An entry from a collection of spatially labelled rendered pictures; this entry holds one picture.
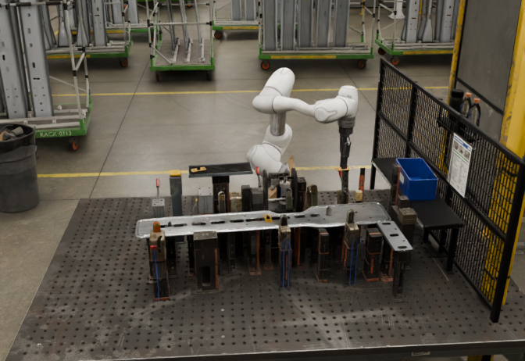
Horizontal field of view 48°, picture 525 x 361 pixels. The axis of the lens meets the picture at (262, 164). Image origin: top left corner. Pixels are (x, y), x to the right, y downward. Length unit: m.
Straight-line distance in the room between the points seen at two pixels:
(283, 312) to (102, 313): 0.90
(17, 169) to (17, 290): 1.30
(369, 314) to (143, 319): 1.12
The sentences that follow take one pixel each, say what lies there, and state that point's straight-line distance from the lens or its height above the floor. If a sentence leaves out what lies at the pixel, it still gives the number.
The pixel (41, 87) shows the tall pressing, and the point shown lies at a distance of 7.16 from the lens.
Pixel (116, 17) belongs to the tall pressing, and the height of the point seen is 0.44.
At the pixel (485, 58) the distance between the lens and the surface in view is 5.34.
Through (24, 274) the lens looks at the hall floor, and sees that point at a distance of 4.88.
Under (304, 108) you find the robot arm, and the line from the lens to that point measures 3.04.
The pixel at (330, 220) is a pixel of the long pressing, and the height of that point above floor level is 1.00.
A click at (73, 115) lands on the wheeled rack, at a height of 0.29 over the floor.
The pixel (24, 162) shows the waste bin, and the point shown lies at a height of 0.48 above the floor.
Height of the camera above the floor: 2.58
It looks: 24 degrees down
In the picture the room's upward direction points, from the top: straight up
